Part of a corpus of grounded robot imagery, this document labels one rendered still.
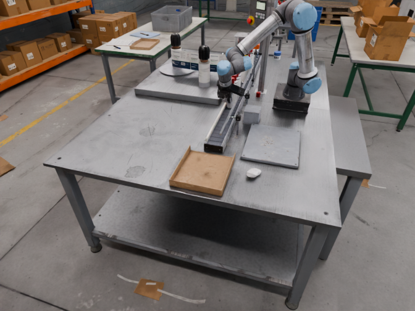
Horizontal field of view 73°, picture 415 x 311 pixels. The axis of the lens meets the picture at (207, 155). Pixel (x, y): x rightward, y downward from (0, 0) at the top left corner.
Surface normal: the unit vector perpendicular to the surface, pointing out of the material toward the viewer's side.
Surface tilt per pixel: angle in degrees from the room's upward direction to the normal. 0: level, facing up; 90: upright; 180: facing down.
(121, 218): 1
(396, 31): 100
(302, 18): 86
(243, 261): 1
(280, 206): 0
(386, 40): 91
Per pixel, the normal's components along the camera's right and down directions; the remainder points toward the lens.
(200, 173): 0.00, -0.79
